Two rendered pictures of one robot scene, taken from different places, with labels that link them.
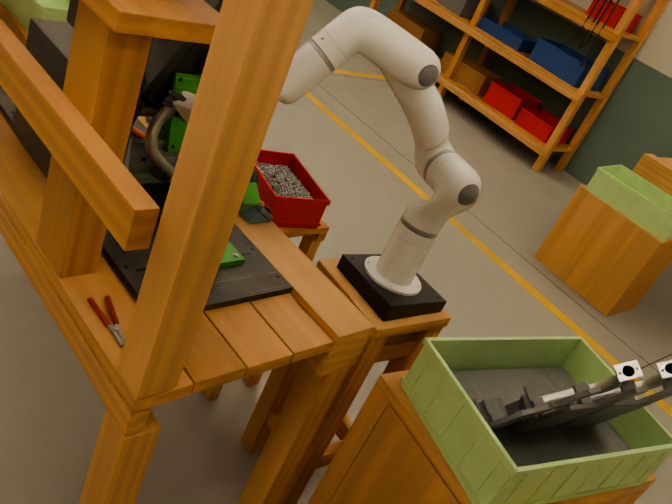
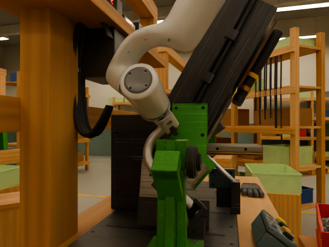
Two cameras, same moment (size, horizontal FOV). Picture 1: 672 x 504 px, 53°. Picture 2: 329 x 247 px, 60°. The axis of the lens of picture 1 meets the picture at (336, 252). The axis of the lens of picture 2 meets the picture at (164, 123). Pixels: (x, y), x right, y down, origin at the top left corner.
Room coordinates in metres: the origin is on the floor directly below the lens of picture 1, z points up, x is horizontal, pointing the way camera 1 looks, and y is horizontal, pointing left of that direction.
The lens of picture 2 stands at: (1.21, -0.28, 1.20)
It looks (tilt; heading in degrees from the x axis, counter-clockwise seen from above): 0 degrees down; 67
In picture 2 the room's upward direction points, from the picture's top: straight up
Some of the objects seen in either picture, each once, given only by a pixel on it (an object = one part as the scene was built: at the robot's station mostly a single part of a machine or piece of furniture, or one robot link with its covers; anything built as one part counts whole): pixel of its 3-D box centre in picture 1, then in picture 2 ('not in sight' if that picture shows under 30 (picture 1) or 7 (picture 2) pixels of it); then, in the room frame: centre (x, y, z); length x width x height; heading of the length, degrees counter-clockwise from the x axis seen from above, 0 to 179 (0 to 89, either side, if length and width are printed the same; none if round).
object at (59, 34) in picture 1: (76, 105); (146, 158); (1.60, 0.80, 1.07); 0.30 x 0.18 x 0.34; 54
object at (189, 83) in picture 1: (183, 108); (190, 135); (1.66, 0.54, 1.17); 0.13 x 0.12 x 0.20; 54
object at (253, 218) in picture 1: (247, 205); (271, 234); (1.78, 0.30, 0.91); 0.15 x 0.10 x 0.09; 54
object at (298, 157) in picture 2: not in sight; (243, 125); (4.01, 3.20, 1.19); 2.30 x 0.55 x 2.39; 91
